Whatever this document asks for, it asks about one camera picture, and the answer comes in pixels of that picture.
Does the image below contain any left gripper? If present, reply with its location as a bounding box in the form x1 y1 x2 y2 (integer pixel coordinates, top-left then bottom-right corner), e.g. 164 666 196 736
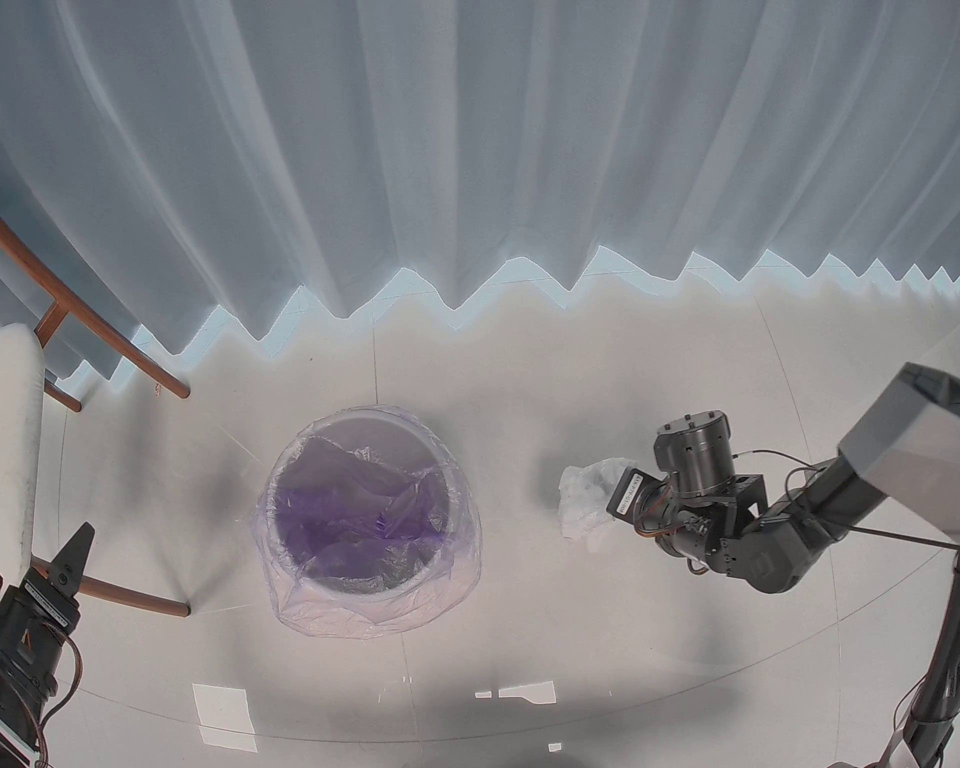
0 522 96 703

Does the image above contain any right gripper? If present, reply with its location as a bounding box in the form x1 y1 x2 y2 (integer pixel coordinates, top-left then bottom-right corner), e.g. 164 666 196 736
606 466 680 555

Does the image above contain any white plastic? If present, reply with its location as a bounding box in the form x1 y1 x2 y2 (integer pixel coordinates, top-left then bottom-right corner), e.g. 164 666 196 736
557 455 636 553

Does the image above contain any purple plastic bag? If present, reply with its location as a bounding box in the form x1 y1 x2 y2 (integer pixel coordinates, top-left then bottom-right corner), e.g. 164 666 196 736
251 403 483 640

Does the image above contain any white trash bin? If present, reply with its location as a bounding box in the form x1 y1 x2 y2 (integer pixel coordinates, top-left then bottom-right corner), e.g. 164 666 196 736
266 407 474 603

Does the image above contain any wooden chair white cushion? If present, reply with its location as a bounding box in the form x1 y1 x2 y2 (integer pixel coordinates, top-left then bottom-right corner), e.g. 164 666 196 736
0 217 192 621

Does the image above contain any white curtain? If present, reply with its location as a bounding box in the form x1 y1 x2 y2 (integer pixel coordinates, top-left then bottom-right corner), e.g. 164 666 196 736
0 0 960 395

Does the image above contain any black cable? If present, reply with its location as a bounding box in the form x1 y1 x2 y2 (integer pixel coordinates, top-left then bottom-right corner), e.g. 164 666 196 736
846 525 960 553

